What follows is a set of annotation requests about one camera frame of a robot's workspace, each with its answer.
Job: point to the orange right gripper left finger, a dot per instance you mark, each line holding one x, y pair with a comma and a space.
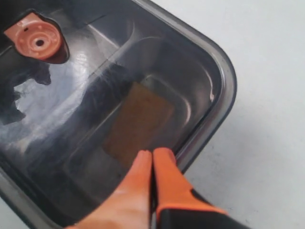
128, 207

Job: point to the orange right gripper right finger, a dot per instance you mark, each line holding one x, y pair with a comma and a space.
180, 206

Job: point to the yellow cheese wedge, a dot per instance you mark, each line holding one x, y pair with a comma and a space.
140, 118

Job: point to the dark transparent lid orange seal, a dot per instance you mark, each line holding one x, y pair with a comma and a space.
55, 115

